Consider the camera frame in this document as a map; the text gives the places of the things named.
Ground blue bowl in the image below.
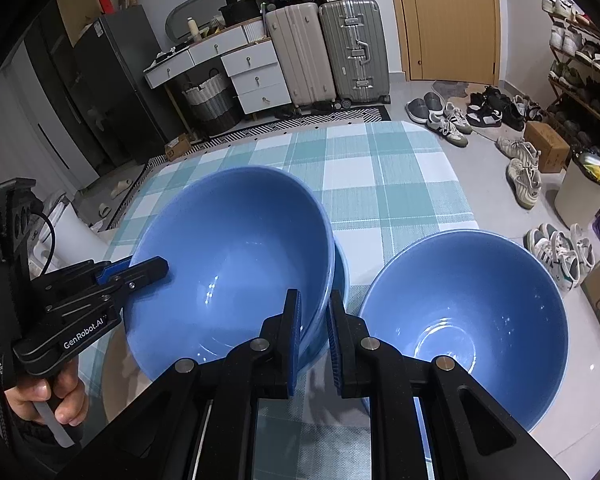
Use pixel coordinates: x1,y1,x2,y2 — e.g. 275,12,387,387
299,240,350,372
357,228,570,434
124,166,336,380

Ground beige suitcase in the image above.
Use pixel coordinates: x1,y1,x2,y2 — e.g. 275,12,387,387
265,2,337,107

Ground woven laundry basket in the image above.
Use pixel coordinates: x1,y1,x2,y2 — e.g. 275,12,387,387
183,73,244,139

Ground blue bowl back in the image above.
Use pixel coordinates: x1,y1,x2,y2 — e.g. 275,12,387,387
299,240,350,372

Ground oval mirror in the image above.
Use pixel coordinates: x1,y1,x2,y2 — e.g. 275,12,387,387
164,0,226,44

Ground grey slippers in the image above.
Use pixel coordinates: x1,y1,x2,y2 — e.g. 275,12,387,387
405,91,443,125

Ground small brown cardboard box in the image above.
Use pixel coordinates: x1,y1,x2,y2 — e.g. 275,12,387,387
524,122,570,174

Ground person's left hand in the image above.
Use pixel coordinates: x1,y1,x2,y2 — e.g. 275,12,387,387
5,359,88,427

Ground white trash bin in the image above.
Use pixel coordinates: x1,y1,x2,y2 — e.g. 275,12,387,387
554,157,600,226

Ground silver suitcase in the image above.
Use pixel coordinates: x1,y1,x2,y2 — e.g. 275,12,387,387
318,0,390,104

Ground wooden shoe rack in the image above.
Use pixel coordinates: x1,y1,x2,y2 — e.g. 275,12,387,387
541,0,600,155

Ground teal checked tablecloth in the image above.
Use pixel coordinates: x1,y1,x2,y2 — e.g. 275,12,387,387
106,122,476,479

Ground white electric kettle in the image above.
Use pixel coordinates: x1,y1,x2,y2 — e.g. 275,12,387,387
34,191,109,272

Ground white drawer desk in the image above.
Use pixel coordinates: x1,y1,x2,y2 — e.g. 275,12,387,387
144,18,291,115

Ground black refrigerator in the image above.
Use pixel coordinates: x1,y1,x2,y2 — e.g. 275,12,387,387
73,6,184,162

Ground wooden door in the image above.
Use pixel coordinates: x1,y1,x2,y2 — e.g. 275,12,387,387
392,0,501,84

